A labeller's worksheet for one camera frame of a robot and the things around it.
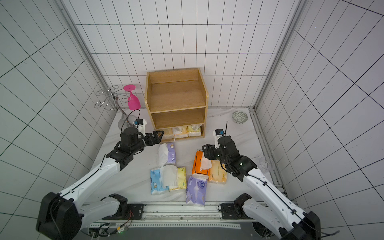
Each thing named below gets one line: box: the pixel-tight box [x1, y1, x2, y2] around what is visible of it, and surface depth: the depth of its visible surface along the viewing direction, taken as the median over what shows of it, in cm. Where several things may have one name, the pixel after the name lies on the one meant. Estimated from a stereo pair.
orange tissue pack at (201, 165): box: [191, 150, 212, 178], surface depth 83 cm
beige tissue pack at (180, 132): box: [173, 126, 189, 139], surface depth 99 cm
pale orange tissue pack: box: [208, 160, 228, 185], surface depth 83 cm
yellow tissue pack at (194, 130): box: [188, 124, 202, 137], surface depth 100 cm
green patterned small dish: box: [232, 110, 248, 124], surface depth 113 cm
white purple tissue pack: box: [158, 142, 176, 167], surface depth 89 cm
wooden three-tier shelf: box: [144, 68, 209, 142], surface depth 90 cm
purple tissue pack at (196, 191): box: [186, 176, 208, 207], surface depth 77 cm
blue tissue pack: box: [150, 169, 170, 195], surface depth 79 cm
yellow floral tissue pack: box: [162, 164, 187, 191], surface depth 80 cm
